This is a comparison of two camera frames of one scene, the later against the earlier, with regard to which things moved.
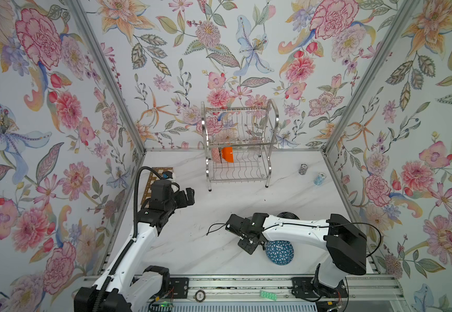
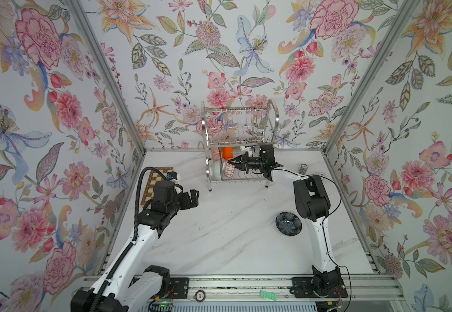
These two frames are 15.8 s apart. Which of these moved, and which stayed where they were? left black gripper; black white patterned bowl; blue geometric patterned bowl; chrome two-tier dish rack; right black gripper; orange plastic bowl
Moved: blue geometric patterned bowl; right black gripper
Stayed: black white patterned bowl; left black gripper; chrome two-tier dish rack; orange plastic bowl
